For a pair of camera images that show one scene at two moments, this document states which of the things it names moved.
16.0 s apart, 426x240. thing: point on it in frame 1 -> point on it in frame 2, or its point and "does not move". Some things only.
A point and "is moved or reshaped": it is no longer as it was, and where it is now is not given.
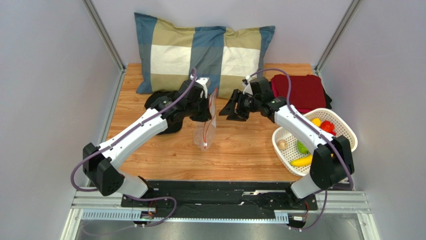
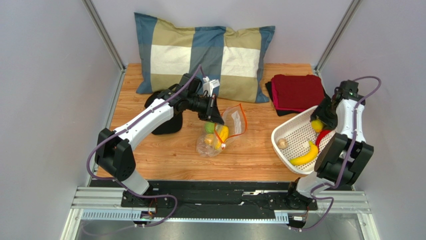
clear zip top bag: (204, 130) is moved or reshaped
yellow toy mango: (316, 121) is moved or reshaped
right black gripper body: (241, 106) -> (325, 115)
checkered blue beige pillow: (169, 52) does not move
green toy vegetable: (302, 148) -> (209, 127)
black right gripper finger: (239, 115) -> (328, 120)
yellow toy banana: (302, 162) does not move
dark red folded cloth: (307, 92) does not move
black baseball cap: (174, 123) does not move
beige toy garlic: (282, 144) does not move
